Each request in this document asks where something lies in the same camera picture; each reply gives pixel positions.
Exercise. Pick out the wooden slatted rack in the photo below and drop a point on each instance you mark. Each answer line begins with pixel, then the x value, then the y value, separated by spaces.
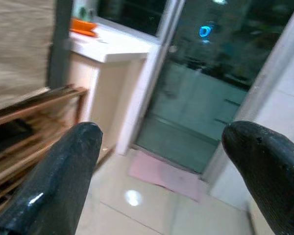
pixel 27 115

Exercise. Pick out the mini fridge door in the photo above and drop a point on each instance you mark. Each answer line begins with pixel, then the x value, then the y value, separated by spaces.
pixel 17 49

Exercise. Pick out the white counter cabinet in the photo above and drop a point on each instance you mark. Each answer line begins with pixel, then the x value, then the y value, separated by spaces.
pixel 107 80

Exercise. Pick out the glass sliding door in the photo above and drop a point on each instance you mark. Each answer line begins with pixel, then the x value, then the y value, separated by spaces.
pixel 198 98

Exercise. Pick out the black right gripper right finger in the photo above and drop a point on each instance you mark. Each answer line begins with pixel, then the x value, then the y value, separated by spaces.
pixel 272 171

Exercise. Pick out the dark window pane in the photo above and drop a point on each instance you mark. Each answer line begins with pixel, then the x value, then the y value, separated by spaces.
pixel 132 12

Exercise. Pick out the orange tray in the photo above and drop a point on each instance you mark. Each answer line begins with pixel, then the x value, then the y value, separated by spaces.
pixel 82 27

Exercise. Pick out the grey mini fridge body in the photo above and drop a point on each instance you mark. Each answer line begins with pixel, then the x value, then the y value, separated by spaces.
pixel 60 44

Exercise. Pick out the pink floor mat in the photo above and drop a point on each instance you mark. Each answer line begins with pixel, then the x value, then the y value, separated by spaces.
pixel 166 173

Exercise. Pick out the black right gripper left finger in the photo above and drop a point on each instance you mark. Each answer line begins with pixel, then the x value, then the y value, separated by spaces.
pixel 58 176

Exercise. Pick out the green white bottles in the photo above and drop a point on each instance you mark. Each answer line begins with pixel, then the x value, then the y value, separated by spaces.
pixel 84 11

